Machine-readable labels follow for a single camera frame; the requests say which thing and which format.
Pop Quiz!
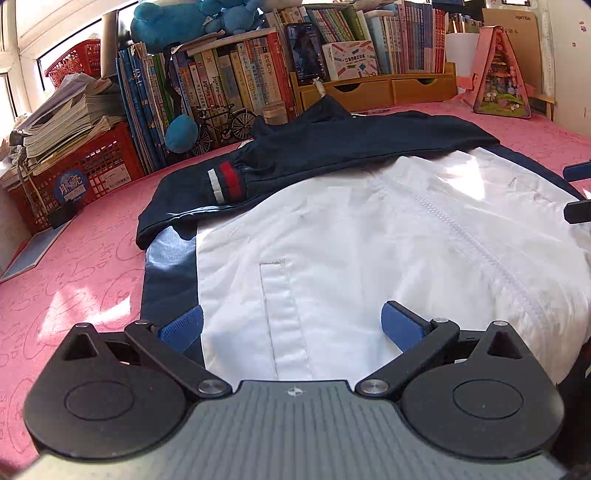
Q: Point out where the blue plush bear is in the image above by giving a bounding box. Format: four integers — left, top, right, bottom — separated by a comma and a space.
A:
130, 1, 206, 51

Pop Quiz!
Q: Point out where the plain white box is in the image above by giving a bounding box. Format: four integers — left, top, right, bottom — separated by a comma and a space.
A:
445, 32, 481, 77

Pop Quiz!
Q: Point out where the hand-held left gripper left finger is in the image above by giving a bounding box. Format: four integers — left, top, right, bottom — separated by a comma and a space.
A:
60, 305, 234, 398

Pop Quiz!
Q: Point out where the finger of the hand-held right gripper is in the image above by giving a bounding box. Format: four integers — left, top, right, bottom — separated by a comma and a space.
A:
562, 161, 591, 182
563, 199, 591, 224

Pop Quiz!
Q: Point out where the small blue plush toy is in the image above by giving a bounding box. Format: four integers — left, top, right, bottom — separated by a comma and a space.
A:
215, 7, 267, 37

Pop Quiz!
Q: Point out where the red mesh basket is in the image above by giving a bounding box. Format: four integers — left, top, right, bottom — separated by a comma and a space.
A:
45, 39, 101, 89

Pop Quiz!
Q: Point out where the red plastic crate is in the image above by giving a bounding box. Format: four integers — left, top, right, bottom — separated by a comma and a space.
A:
9, 122, 146, 234

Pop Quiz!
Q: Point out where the blue plush cat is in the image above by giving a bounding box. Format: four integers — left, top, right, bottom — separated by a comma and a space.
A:
196, 0, 241, 24

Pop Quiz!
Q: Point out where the pink bunny print blanket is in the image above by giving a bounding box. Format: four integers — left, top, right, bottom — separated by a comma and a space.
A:
0, 99, 591, 462

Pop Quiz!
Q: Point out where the white window frame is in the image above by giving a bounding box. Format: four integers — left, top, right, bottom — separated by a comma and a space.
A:
0, 0, 139, 116

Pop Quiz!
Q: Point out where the pink triangular miniature house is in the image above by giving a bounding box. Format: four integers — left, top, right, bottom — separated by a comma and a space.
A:
457, 25, 534, 121

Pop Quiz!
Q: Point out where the wooden desk organizer with drawers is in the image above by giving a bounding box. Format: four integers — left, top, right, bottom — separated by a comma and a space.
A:
288, 62, 458, 112

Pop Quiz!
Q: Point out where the grey roll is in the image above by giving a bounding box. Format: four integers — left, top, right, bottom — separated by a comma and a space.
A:
102, 9, 134, 77

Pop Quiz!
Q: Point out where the brown cardboard box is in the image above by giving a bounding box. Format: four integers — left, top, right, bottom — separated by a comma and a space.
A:
482, 7, 555, 107

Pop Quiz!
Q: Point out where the light blue booklet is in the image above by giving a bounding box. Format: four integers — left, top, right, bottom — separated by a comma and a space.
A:
0, 220, 70, 283

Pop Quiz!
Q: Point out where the miniature bicycle model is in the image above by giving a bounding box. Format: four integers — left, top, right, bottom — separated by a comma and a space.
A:
190, 104, 257, 157

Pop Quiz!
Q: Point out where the white box with colourful print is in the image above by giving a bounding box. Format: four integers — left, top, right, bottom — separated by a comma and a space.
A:
322, 41, 379, 81

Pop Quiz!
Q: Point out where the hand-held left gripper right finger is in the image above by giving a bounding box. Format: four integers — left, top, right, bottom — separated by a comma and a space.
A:
355, 300, 534, 398

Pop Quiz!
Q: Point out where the stack of magazines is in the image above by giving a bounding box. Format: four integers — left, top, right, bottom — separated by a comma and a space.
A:
0, 74, 127, 185

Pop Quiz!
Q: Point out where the small black box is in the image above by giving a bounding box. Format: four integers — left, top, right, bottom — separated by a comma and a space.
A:
50, 203, 78, 230

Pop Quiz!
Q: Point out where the row of books on organizer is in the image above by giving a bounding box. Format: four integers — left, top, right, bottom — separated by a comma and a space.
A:
272, 0, 448, 77

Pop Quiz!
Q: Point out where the navy and white jacket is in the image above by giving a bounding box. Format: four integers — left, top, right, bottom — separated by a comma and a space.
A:
136, 97, 591, 386

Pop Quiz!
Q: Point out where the row of thick colourful books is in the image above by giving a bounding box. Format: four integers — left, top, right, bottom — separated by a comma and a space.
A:
173, 30, 296, 125

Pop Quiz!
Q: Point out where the black strap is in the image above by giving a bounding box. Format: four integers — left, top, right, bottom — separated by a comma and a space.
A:
167, 51, 186, 117

